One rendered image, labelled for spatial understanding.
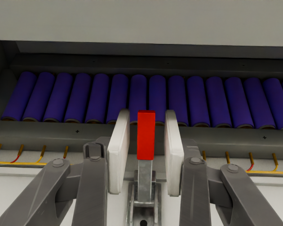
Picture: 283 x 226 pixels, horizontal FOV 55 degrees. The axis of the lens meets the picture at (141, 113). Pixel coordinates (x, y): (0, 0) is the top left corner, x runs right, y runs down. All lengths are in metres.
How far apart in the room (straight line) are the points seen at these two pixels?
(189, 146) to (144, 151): 0.03
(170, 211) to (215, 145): 0.07
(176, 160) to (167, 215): 0.09
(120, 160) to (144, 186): 0.06
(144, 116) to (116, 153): 0.04
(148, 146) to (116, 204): 0.07
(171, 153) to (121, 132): 0.04
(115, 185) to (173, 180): 0.03
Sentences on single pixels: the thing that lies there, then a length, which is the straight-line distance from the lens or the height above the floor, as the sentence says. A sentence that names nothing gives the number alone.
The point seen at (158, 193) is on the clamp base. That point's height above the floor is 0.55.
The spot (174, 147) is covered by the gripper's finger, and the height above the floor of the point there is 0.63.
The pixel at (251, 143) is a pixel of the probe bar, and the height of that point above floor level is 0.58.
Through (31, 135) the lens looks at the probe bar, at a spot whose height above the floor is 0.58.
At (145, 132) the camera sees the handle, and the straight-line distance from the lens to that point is 0.19.
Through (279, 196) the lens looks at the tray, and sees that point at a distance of 0.27.
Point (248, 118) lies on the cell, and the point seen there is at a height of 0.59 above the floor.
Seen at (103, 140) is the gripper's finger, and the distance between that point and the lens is 0.18.
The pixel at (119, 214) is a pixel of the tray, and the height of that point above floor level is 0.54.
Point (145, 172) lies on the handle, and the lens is 0.20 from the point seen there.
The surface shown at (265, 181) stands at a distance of 0.26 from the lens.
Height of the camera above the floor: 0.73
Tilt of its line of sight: 34 degrees down
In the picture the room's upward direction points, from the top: 1 degrees clockwise
